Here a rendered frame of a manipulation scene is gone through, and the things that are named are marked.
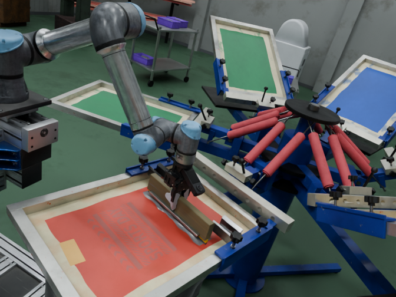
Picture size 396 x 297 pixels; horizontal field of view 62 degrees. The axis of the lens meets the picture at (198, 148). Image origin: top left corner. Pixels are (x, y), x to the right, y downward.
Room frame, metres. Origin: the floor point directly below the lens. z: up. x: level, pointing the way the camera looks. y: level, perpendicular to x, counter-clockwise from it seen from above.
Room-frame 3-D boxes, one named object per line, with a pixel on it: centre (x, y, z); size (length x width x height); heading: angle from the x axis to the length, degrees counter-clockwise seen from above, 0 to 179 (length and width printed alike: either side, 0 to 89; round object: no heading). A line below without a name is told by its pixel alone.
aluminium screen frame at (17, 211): (0.96, 0.11, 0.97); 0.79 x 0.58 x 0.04; 141
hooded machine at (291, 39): (7.36, -1.36, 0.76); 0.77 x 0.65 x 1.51; 69
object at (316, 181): (1.78, -0.56, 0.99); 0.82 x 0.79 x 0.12; 141
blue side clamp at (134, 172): (1.32, 0.17, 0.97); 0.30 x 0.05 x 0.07; 141
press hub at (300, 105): (1.78, -0.56, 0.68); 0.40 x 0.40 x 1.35
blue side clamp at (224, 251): (0.97, -0.26, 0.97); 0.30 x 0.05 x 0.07; 141
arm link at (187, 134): (1.07, 0.04, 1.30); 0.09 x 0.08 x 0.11; 76
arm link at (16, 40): (1.11, 0.74, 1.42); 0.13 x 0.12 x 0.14; 166
